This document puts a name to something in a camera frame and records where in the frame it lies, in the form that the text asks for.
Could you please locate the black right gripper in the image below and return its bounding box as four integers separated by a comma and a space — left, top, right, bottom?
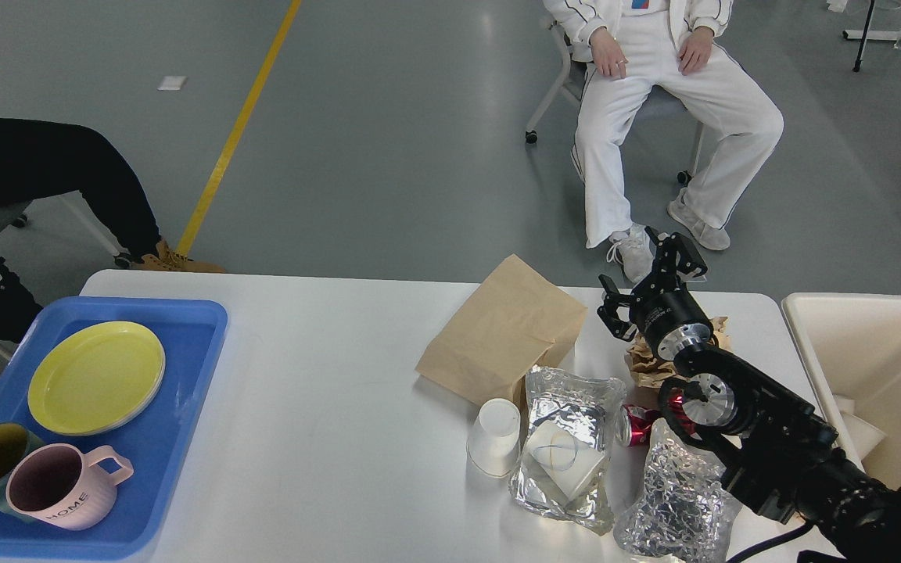
598, 227, 714, 361

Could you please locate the brown paper bag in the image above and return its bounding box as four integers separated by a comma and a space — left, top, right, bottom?
416, 254, 587, 409

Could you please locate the yellow round plastic plate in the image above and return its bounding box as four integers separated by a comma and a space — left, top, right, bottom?
27, 321, 166, 437

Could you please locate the silver foil pouch with paper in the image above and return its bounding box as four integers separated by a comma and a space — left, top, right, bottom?
508, 366, 632, 535

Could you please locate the pink ribbed mug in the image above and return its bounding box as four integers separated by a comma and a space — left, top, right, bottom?
5, 444, 135, 531

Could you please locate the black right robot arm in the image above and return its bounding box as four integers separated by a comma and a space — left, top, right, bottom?
598, 228, 901, 562

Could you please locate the crumpled brown paper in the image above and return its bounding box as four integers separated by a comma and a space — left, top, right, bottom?
628, 316, 732, 389

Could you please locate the person in black trousers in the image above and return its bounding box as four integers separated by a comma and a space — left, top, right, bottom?
0, 98, 226, 345

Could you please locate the crushed red soda can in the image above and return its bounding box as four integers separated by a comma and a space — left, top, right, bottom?
615, 405, 662, 446

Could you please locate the white wheeled chair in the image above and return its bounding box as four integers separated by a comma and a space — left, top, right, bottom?
523, 16, 705, 188

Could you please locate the blue plastic tray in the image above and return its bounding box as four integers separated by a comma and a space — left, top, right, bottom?
0, 296, 228, 562

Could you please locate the white paper cup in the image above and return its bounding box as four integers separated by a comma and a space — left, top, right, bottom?
466, 398, 522, 479

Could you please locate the crumpled silver foil bag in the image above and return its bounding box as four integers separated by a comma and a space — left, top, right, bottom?
614, 419, 741, 562

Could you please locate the person in white tracksuit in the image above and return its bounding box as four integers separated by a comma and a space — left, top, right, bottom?
542, 0, 785, 284

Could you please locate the beige plastic bin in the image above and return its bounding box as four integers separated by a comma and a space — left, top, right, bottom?
782, 293, 901, 489

